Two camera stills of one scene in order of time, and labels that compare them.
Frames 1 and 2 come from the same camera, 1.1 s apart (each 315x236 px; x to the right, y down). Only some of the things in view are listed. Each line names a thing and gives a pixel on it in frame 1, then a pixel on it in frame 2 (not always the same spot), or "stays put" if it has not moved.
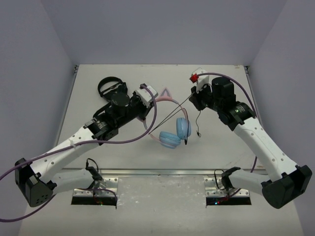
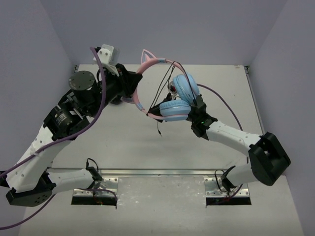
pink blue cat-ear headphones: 170,140 → 186,91
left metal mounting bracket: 108,187 stays put
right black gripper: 196,97 → 156,111
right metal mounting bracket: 213,187 stays put
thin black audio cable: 186,139 → 165,80
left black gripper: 141,108 → 126,80
